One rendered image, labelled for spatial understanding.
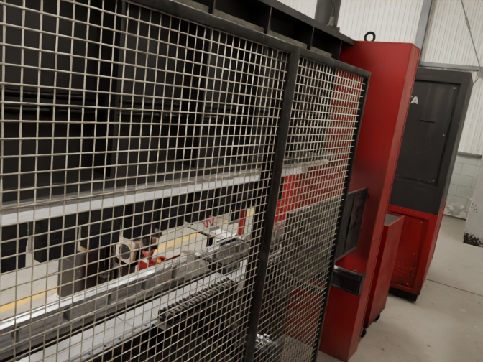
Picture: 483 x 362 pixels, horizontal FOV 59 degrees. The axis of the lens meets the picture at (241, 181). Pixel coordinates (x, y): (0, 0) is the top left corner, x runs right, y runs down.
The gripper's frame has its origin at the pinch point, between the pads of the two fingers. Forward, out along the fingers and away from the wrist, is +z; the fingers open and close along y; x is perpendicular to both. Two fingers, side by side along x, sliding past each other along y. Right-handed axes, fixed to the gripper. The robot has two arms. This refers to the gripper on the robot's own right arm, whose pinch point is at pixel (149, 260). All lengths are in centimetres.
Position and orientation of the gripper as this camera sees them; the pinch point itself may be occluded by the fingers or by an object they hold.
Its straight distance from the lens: 265.7
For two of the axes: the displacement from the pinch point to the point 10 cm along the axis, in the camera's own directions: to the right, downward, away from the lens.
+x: 4.9, -1.2, 8.6
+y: 8.6, -0.4, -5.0
